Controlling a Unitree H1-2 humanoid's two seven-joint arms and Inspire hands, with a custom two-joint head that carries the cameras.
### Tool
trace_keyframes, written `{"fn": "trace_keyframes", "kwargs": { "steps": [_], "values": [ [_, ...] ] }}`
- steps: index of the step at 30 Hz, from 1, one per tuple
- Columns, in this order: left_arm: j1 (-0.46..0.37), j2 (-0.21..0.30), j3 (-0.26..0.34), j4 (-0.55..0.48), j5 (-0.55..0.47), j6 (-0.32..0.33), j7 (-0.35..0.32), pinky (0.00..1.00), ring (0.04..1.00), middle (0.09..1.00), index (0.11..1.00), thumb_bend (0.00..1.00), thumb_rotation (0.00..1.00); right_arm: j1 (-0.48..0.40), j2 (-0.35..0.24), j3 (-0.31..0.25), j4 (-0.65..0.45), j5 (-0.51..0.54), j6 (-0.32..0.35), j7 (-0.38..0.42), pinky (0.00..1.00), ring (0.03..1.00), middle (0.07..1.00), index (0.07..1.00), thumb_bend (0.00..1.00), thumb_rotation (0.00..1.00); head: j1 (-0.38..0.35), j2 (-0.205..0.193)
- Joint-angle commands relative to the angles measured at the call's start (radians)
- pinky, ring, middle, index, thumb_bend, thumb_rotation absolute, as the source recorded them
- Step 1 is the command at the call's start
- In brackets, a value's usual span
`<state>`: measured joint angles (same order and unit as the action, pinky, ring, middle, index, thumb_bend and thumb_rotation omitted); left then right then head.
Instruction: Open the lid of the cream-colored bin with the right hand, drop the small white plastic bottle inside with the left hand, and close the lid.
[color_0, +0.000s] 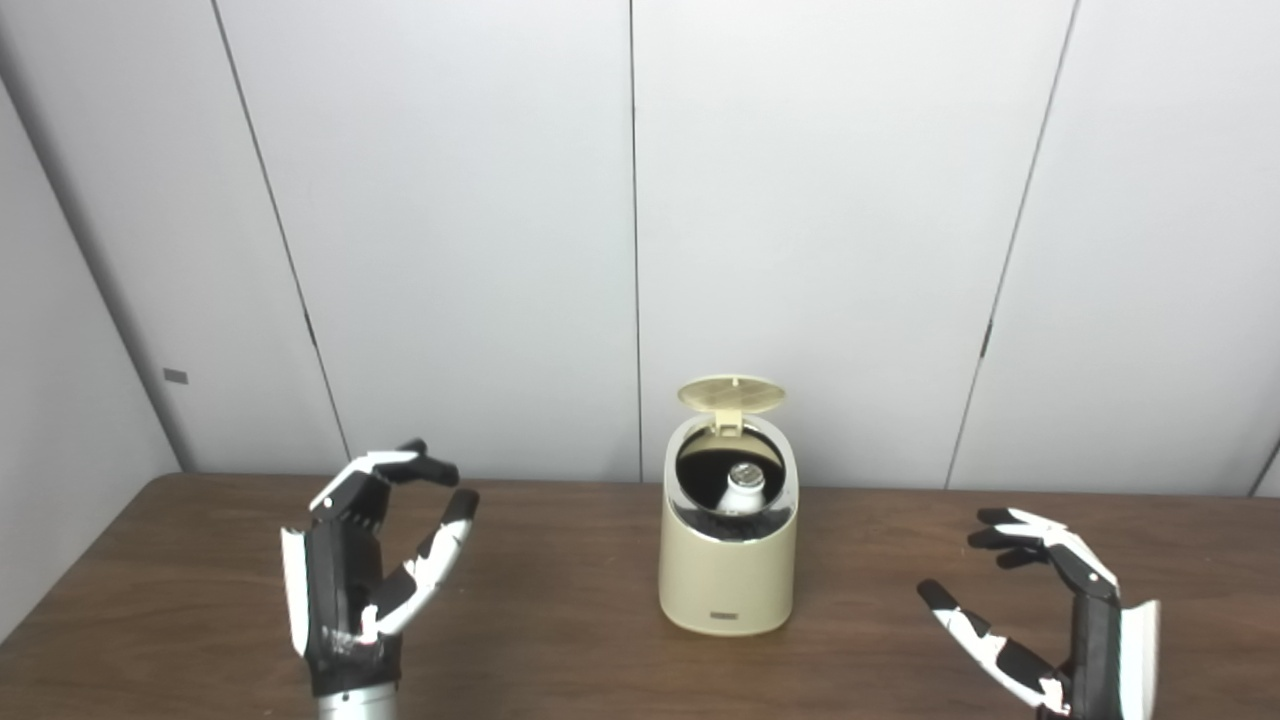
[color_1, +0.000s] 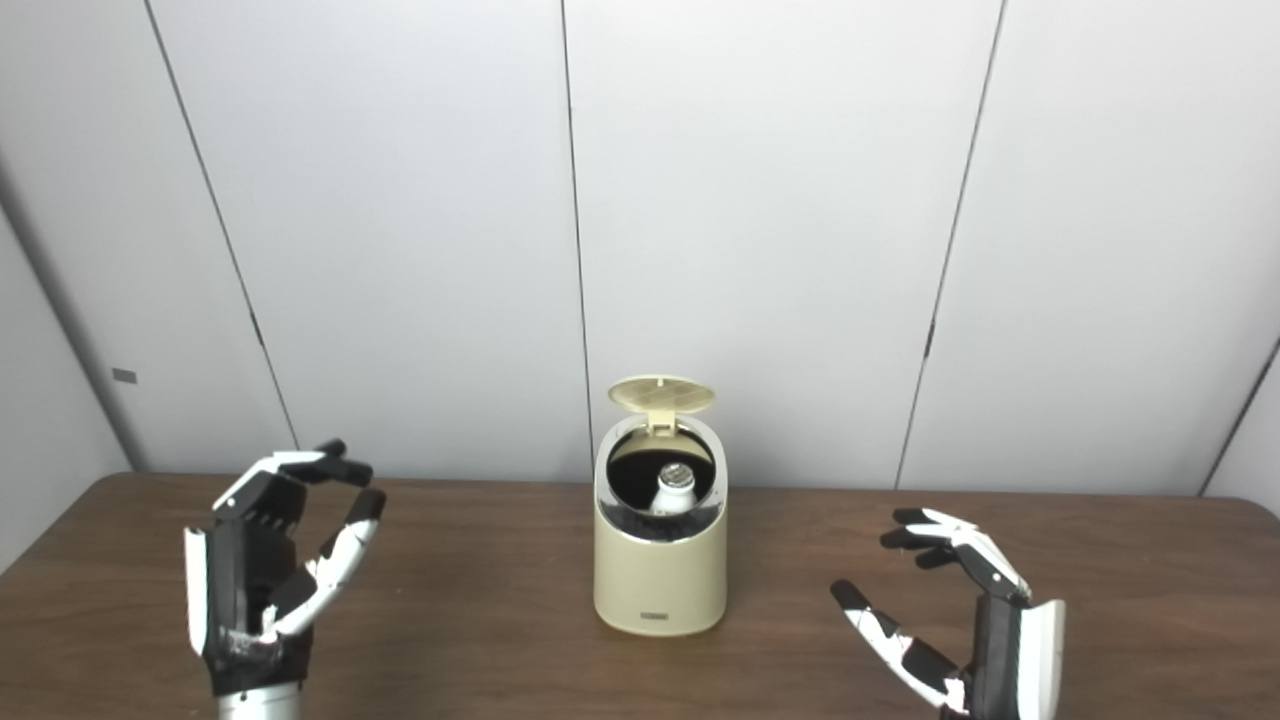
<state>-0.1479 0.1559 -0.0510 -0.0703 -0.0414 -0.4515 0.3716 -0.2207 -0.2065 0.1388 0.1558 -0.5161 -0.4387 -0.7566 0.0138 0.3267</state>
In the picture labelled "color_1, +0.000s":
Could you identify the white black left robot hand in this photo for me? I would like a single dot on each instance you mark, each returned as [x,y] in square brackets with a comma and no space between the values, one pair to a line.
[240,590]

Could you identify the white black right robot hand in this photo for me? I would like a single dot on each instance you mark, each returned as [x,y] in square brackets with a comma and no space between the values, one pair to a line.
[1000,660]

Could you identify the cream-colored lidded bin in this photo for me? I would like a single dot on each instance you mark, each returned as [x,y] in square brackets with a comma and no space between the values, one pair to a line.
[660,580]

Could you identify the small white plastic bottle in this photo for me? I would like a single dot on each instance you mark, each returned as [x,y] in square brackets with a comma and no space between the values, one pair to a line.
[675,495]

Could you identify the small gray wall label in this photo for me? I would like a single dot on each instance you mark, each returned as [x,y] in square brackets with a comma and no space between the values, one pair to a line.
[124,376]

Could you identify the black wall panel clip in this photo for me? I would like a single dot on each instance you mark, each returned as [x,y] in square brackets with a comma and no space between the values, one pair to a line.
[929,338]
[256,330]

